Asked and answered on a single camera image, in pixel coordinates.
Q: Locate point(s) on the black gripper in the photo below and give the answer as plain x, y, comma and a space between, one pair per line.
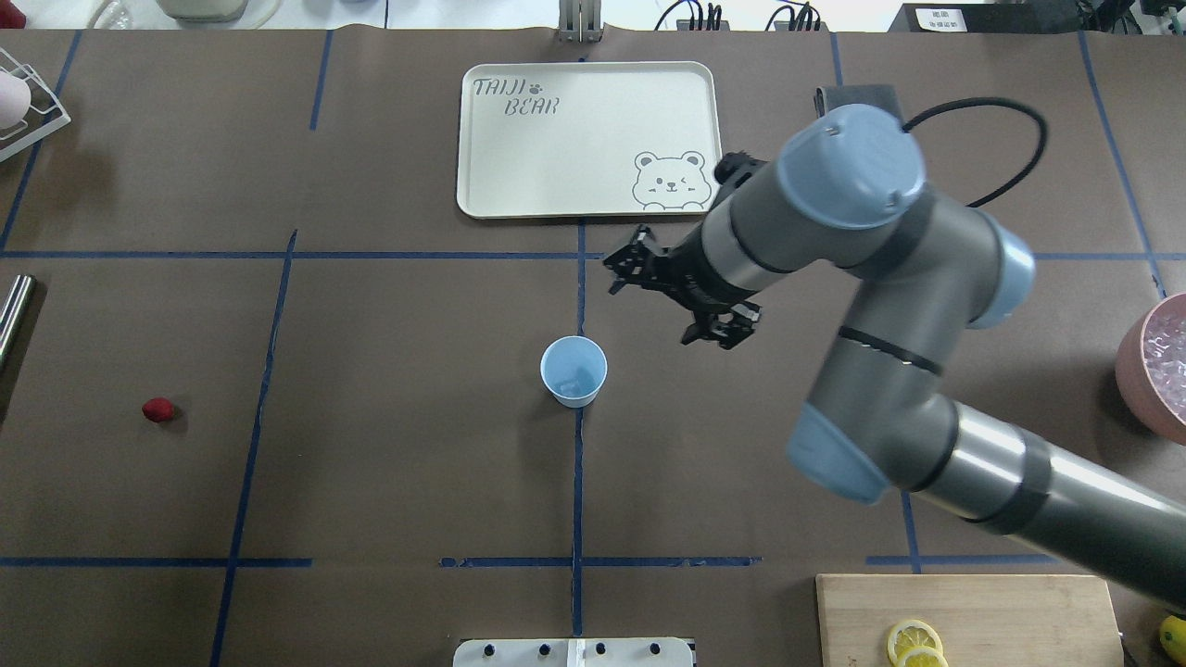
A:
693, 276

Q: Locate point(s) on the light blue plastic cup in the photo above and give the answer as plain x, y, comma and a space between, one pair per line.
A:
574, 369

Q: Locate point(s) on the steel muddler with black tip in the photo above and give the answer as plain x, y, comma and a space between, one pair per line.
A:
14, 308

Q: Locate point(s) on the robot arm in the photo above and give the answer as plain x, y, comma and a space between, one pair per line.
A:
851, 189

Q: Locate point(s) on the pink bowl of ice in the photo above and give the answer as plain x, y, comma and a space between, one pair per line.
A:
1149, 369

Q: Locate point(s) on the cream bear serving tray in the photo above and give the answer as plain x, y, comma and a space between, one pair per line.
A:
587, 139

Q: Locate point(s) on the grey folded cloth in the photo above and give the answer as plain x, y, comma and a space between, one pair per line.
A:
881, 96

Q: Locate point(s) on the lemon slices stack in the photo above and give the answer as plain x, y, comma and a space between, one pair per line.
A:
913, 642

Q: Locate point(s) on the wooden cutting board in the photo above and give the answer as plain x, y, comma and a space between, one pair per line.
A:
982, 619

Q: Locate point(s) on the red strawberry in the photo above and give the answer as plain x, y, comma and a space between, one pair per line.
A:
159, 410

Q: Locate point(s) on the yellow lemon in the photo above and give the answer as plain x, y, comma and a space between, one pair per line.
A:
1172, 638

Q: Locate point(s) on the aluminium frame post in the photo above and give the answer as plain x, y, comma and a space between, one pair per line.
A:
580, 21

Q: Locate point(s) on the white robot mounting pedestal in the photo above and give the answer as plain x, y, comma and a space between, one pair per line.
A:
577, 651

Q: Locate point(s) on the white wire cup rack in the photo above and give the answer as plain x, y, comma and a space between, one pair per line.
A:
46, 114

